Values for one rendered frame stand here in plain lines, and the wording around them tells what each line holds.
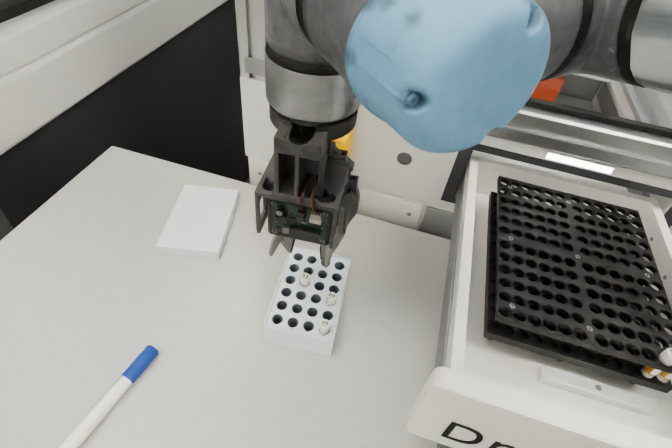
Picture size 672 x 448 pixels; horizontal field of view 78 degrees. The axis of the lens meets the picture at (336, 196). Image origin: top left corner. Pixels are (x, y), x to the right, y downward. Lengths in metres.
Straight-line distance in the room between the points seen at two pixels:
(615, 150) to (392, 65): 0.47
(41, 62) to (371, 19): 0.70
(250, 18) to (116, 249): 0.37
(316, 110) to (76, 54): 0.63
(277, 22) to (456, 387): 0.29
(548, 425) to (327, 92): 0.29
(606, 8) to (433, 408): 0.31
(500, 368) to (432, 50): 0.39
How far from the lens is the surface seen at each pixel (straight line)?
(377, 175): 0.65
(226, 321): 0.56
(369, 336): 0.56
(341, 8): 0.21
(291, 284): 0.54
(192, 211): 0.66
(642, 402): 0.55
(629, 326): 0.52
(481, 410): 0.38
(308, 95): 0.30
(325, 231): 0.36
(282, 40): 0.29
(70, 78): 0.88
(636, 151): 0.62
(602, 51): 0.26
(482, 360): 0.49
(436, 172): 0.62
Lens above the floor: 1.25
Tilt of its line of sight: 44 degrees down
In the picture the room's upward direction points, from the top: 7 degrees clockwise
